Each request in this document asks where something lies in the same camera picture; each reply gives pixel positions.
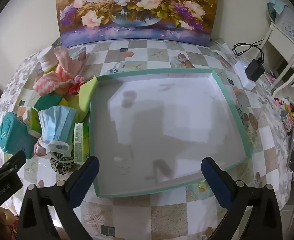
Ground white tray with green rim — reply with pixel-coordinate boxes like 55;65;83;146
88;69;253;198

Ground white power strip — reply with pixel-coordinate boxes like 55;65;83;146
234;60;256;90

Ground red pink plush toy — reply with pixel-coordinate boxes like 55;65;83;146
68;74;87;96

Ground black power adapter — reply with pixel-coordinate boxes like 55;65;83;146
245;59;265;82

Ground dark green cloth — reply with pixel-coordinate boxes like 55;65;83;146
34;94;64;112

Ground grey floral tablecloth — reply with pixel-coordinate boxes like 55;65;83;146
0;51;294;230

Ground white capped bottle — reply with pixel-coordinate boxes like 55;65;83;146
36;47;60;73

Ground teal cloth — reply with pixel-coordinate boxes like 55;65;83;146
267;0;287;14

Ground small pink soft item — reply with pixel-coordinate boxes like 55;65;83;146
33;140;49;157

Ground pink striped fuzzy sock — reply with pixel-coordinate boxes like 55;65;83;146
33;46;86;97

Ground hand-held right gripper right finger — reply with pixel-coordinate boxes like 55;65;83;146
201;156;285;240

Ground green tissue packet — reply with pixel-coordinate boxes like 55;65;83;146
27;107;44;138
73;122;90;164

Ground light green cloth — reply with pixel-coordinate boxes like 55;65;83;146
78;76;99;120

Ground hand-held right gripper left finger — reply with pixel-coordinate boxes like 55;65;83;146
16;156;100;240

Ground floral painting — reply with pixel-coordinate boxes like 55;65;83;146
56;0;222;48

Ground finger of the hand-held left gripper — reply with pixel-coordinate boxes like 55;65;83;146
1;150;27;172

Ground pile of colourful toys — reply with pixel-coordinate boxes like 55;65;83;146
274;97;294;133

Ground blue face mask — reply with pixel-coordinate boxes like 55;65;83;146
38;105;78;157

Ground white chair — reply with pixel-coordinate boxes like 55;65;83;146
258;5;294;105

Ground leopard print scrunchie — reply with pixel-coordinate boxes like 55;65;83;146
49;151;75;175

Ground checked printed tablecloth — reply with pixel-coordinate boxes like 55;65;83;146
2;39;294;240

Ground teal wipes pack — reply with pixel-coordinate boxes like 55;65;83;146
0;111;37;158

